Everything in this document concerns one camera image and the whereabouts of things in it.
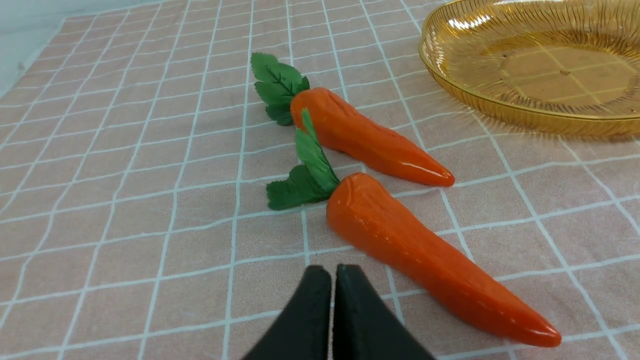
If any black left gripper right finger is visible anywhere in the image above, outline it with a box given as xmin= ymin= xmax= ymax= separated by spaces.
xmin=332 ymin=264 xmax=434 ymax=360

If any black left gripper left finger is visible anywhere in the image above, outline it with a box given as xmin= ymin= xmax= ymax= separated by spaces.
xmin=243 ymin=265 xmax=332 ymax=360

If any orange carrot with leaves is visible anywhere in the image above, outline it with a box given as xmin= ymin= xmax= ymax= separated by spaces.
xmin=250 ymin=52 xmax=455 ymax=187
xmin=266 ymin=108 xmax=563 ymax=347

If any pink checkered tablecloth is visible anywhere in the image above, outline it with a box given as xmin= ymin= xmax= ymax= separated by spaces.
xmin=0 ymin=0 xmax=640 ymax=360

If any amber glass plate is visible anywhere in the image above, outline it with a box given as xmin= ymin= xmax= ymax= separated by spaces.
xmin=418 ymin=0 xmax=640 ymax=138

